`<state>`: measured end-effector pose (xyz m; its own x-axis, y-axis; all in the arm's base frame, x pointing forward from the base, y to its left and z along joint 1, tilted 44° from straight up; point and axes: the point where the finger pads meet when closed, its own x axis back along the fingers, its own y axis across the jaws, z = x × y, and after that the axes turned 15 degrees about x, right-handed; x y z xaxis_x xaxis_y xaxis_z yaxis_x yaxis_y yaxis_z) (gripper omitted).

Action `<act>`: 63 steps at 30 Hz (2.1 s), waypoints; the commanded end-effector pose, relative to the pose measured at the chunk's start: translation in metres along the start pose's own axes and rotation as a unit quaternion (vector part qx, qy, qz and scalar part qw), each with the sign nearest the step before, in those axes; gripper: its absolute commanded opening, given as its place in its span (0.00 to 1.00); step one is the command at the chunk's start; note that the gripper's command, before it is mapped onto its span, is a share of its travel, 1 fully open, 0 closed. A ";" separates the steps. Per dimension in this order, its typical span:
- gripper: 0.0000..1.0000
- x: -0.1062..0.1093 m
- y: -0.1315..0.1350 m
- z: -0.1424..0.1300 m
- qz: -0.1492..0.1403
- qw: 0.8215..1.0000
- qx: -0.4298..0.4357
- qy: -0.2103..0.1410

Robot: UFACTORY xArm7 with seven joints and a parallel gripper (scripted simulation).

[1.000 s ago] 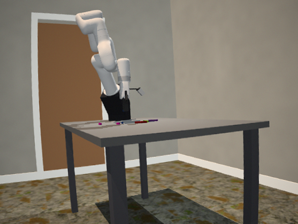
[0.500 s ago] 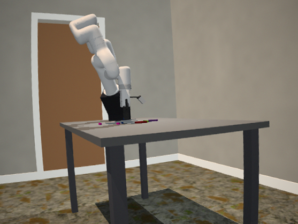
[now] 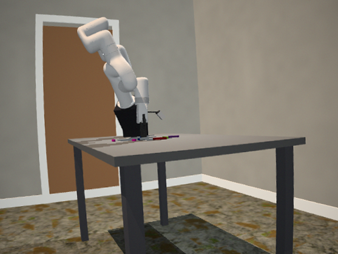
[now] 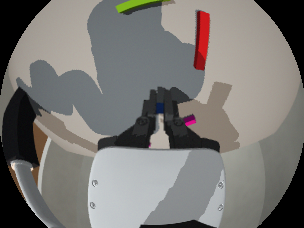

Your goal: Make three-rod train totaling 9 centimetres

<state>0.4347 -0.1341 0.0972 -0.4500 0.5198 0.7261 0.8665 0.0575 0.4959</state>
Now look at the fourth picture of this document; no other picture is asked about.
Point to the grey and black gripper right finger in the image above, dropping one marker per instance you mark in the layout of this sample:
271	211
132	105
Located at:
179	134

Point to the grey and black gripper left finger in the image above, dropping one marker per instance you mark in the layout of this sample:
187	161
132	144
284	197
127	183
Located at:
136	135

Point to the red rod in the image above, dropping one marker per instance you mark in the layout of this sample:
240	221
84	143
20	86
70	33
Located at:
203	20

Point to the lime green rod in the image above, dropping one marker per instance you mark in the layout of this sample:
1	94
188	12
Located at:
132	4

